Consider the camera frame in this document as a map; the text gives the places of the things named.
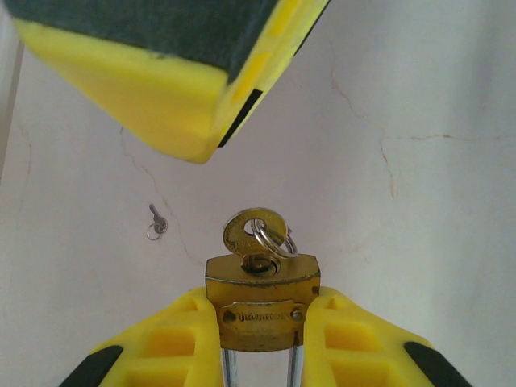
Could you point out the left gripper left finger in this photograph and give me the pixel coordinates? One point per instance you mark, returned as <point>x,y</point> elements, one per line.
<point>169,342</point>

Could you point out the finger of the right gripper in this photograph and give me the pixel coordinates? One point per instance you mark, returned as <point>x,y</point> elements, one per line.
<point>141,92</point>

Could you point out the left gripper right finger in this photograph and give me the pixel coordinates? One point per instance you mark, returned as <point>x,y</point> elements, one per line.
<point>354,346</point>

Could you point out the brass padlock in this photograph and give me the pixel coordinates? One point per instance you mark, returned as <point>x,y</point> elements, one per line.
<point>262,290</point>

